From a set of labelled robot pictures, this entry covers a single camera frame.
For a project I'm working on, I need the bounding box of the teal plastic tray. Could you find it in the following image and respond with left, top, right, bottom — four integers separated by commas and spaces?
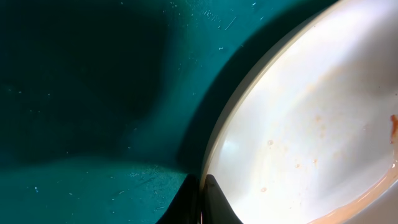
1, 0, 331, 223

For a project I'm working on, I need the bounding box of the white plate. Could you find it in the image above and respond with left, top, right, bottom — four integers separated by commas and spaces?
200, 0, 397, 223

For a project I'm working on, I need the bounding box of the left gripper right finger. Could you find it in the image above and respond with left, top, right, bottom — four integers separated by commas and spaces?
202, 174, 243, 224

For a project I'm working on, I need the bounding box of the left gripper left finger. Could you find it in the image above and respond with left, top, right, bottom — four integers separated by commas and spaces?
156, 174, 199, 224

